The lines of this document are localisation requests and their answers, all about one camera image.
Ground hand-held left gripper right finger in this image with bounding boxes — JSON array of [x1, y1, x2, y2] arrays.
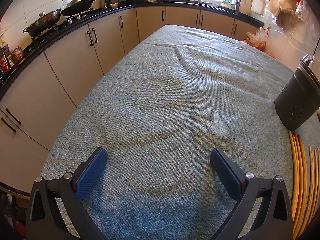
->
[[210, 148, 293, 240]]

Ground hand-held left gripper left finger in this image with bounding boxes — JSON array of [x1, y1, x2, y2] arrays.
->
[[25, 147, 108, 240]]

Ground bunch of wooden chopsticks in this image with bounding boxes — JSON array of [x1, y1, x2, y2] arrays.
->
[[288, 112, 320, 240]]

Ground black utensil holder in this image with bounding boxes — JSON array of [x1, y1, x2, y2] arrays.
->
[[274, 54, 320, 132]]

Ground woven tablecloth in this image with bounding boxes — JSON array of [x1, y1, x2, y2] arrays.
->
[[40, 24, 320, 240]]

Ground beige lower kitchen cabinets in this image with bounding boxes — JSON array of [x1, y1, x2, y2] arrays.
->
[[0, 6, 263, 193]]

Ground glass jar with food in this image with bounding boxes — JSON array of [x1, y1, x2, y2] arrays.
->
[[11, 46, 25, 63]]

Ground dark sauce bottle red label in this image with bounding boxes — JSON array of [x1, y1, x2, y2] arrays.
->
[[0, 49, 12, 75]]

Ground red trash bin with bag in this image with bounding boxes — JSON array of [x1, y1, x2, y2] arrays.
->
[[246, 27, 269, 49]]

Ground black gas stove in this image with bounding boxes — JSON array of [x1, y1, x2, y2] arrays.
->
[[30, 8, 97, 43]]

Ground black wok with steel lid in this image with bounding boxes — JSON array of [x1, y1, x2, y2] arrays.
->
[[61, 0, 110, 17]]

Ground white cutting board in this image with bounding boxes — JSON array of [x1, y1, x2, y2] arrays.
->
[[251, 0, 266, 15]]

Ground black kitchen countertop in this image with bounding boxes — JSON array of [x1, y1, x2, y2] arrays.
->
[[0, 1, 265, 98]]

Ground hanging clear plastic bag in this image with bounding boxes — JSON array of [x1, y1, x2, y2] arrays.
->
[[269, 0, 300, 28]]

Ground hanging white plastic bag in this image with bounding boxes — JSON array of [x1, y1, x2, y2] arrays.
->
[[295, 0, 320, 27]]

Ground steel pot with handles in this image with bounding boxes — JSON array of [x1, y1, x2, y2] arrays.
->
[[23, 8, 62, 37]]

